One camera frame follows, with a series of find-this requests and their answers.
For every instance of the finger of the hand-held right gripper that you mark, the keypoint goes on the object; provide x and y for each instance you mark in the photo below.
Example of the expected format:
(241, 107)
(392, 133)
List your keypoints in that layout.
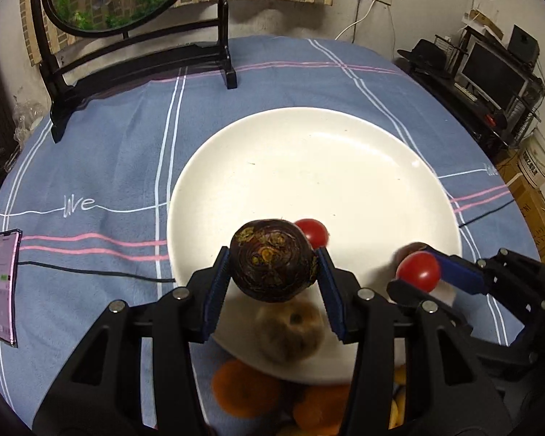
(458, 272)
(406, 291)

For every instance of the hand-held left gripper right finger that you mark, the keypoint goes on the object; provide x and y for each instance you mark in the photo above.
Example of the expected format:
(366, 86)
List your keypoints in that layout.
(329, 291)

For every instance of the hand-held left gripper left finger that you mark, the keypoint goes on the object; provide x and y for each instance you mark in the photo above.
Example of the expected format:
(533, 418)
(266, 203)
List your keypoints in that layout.
(213, 291)

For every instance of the red cherry tomato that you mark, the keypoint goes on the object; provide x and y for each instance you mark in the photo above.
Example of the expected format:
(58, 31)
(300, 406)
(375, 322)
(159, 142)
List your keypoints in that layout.
(418, 273)
(313, 231)

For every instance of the dark patterned passion fruit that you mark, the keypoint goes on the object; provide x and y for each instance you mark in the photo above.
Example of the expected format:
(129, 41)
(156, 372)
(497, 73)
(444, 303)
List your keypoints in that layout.
(272, 261)

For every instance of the white oval plate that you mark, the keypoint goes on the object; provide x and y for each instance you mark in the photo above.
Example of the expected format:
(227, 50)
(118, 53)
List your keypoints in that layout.
(309, 168)

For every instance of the tan fruit with dark spot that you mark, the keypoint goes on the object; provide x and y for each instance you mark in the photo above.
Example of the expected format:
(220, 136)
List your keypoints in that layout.
(290, 331)

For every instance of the brown cardboard box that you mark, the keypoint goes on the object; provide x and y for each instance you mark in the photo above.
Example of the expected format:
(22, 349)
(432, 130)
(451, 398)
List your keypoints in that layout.
(527, 204)

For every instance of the orange mandarin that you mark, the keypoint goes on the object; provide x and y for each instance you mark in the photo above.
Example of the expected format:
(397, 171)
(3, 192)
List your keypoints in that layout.
(245, 388)
(320, 408)

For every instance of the pale yellow round fruit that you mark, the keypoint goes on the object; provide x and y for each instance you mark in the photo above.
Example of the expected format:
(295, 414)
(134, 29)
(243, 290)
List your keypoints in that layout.
(398, 399)

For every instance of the white plastic bucket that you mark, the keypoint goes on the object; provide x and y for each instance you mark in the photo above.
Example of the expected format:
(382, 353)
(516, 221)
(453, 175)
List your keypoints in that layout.
(538, 154)

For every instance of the black desk rack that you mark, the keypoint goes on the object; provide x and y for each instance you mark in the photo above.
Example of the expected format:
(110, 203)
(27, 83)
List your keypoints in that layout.
(458, 100)

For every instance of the blue striped tablecloth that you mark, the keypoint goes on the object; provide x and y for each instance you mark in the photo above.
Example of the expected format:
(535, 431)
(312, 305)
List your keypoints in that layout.
(118, 145)

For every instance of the black computer monitor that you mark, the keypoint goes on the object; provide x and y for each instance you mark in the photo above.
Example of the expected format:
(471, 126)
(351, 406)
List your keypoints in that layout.
(493, 75)

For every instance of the smartphone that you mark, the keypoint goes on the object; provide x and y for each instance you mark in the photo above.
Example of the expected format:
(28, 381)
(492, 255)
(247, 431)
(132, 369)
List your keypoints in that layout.
(4, 281)

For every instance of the black hat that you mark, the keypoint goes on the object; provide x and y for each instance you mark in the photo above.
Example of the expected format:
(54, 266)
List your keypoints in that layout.
(424, 53)

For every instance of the black speaker box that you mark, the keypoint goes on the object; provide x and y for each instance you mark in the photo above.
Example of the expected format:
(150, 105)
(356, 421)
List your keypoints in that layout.
(523, 45)

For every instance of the small cardboard piece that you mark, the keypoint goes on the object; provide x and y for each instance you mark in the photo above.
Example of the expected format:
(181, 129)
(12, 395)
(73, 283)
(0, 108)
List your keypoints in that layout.
(486, 20)

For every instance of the clear plastic bags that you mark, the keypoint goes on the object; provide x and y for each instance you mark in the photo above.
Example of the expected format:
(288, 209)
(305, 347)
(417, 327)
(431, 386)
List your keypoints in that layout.
(25, 118)

